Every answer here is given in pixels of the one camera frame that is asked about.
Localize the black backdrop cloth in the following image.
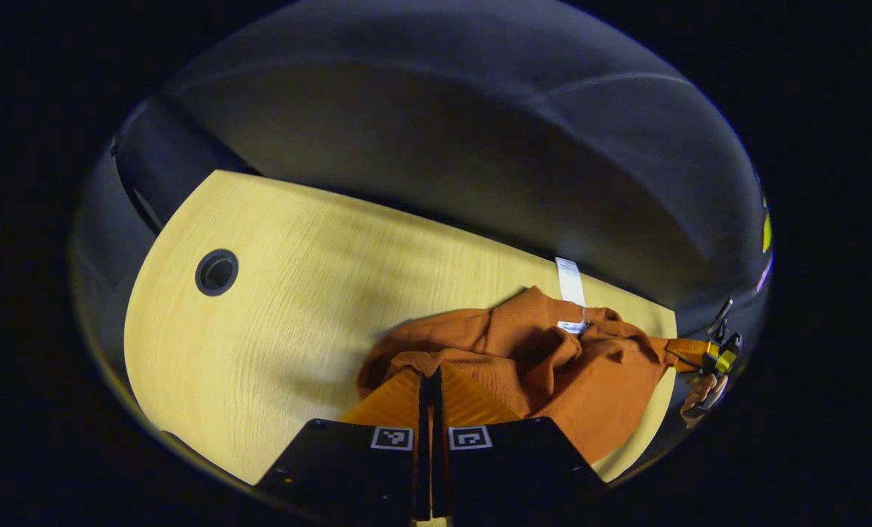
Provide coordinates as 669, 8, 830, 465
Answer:
70, 0, 775, 381

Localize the orange ribbed button shirt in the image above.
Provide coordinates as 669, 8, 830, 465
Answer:
356, 256, 693, 466

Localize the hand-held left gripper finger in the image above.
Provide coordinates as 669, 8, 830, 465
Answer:
432, 365, 606, 520
255, 367, 432, 524

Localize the black table cable grommet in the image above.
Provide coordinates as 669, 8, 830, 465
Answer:
195, 249, 240, 297

